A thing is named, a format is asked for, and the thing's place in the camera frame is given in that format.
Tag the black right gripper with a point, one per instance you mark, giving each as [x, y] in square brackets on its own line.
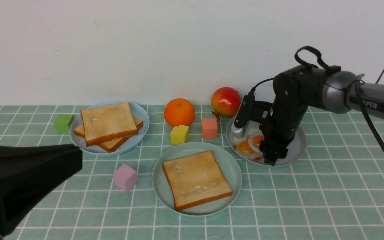
[279, 129]

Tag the fried egg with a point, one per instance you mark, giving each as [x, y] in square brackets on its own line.
[243, 148]
[255, 138]

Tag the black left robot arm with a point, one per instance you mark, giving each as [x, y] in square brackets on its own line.
[28, 175]

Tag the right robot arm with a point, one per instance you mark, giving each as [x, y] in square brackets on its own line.
[299, 88]

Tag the grey egg plate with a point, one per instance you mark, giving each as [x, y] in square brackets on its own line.
[296, 148]

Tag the green centre plate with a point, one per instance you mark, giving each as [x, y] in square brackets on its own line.
[228, 165]

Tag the red pomegranate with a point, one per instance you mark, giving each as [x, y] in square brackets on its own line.
[225, 102]

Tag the salmon foam cube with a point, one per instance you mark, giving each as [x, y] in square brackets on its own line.
[209, 128]

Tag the yellow foam block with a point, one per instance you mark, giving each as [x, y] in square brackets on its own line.
[179, 135]

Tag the orange fruit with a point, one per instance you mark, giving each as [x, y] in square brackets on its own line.
[179, 111]

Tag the pink foam cube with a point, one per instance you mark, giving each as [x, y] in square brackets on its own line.
[125, 178]

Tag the light blue bread plate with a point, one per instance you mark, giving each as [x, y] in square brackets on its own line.
[137, 111]

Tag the green foam cube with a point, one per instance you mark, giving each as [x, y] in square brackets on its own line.
[62, 124]

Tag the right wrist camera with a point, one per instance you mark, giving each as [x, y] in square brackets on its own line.
[252, 110]

